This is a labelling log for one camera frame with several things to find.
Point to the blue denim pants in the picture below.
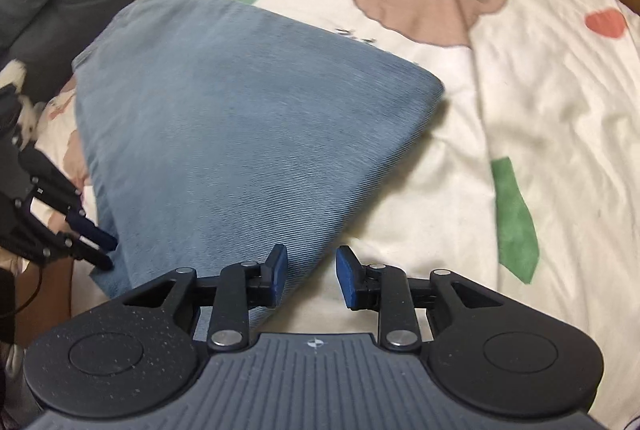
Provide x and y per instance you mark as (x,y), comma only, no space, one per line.
(240,135)

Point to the bear printed bed sheet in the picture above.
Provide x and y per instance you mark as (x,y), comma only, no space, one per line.
(550,110)

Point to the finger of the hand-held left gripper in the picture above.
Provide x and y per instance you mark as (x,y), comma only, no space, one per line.
(95,260)
(97,232)

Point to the white fluffy spotted blanket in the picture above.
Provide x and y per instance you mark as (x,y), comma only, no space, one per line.
(32,120)

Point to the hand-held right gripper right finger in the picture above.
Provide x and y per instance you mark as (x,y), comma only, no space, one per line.
(346,280)

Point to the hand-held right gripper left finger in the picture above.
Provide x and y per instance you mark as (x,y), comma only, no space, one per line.
(279,277)

